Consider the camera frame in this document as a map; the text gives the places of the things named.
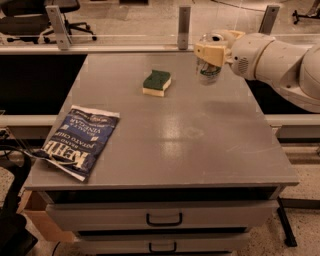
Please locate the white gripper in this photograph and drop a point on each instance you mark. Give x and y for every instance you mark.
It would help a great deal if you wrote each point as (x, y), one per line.
(242, 56)

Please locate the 7up soda can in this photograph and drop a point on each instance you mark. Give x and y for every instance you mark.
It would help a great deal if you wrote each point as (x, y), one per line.
(207, 74)

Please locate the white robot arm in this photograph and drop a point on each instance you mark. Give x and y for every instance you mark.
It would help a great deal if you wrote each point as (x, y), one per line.
(290, 70)

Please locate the blue kettle chip bag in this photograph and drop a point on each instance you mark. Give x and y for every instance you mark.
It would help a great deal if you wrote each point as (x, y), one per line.
(77, 143)

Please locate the green yellow sponge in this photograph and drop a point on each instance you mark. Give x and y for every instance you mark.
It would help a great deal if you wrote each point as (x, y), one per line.
(156, 83)

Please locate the upper grey drawer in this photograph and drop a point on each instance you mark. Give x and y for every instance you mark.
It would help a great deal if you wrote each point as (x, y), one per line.
(131, 216)

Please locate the grey drawer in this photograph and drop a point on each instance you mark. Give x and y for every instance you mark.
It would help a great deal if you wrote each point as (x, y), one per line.
(186, 243)
(131, 216)

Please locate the black office chair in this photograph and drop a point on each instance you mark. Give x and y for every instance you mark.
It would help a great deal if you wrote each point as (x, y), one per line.
(25, 20)

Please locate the lower grey drawer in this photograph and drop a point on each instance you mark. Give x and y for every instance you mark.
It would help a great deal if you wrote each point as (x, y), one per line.
(186, 243)

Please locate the black table leg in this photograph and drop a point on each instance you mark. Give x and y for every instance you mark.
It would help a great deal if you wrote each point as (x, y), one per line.
(290, 239)

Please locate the cardboard box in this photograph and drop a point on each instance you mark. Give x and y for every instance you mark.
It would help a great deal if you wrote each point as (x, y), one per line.
(34, 207)

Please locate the black chair at left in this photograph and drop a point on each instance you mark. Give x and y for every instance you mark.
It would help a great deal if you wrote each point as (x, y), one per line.
(15, 239)

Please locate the middle metal bracket post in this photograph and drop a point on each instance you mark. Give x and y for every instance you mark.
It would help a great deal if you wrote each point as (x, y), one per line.
(183, 27)

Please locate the metal bracket post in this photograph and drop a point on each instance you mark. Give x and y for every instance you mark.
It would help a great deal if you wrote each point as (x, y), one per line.
(57, 23)
(183, 27)
(268, 19)

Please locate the right metal bracket post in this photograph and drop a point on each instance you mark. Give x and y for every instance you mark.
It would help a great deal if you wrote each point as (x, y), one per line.
(268, 19)

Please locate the left metal bracket post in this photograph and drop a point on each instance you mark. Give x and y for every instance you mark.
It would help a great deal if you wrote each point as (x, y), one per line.
(57, 23)

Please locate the black upper drawer handle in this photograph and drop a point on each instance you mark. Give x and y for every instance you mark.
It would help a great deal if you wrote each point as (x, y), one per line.
(164, 221)

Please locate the black drawer handle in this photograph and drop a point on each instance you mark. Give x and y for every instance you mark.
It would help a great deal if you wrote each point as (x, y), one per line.
(166, 248)
(164, 221)

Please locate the black lower drawer handle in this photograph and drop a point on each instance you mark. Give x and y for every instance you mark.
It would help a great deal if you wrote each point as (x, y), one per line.
(166, 248)

